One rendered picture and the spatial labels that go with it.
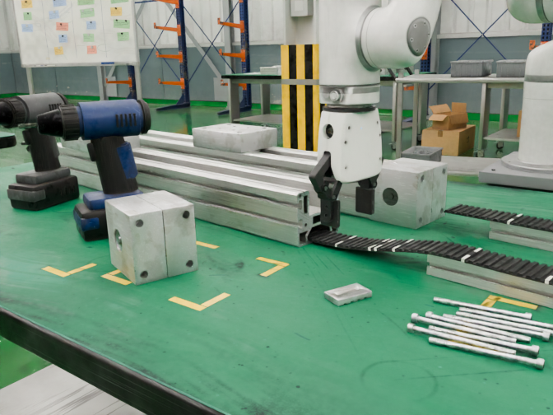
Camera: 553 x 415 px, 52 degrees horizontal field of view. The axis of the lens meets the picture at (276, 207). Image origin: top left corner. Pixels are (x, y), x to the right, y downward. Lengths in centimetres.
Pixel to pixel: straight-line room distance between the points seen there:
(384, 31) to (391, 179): 31
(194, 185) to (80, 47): 579
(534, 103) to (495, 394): 89
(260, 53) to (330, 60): 1000
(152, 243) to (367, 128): 33
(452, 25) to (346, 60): 826
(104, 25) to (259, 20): 471
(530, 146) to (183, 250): 85
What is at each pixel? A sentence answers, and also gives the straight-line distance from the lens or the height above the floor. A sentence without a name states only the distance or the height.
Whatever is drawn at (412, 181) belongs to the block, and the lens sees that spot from 95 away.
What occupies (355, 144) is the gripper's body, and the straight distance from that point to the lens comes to 80.
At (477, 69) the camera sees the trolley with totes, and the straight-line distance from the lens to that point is 398.
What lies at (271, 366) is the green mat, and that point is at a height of 78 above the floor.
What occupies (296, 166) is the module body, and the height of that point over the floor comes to 85.
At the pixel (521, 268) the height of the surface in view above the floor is 81.
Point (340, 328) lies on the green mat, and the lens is 63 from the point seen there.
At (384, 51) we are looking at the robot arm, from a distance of 74.
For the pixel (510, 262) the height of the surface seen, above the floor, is 81.
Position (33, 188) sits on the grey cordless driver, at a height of 83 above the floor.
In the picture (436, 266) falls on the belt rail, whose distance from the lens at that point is 78.
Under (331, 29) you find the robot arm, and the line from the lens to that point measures 79.
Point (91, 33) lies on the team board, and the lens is 667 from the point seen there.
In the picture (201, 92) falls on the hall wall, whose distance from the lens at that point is 1185.
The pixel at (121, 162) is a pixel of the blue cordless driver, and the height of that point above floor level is 90.
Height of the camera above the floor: 107
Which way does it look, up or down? 15 degrees down
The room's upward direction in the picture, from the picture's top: 2 degrees counter-clockwise
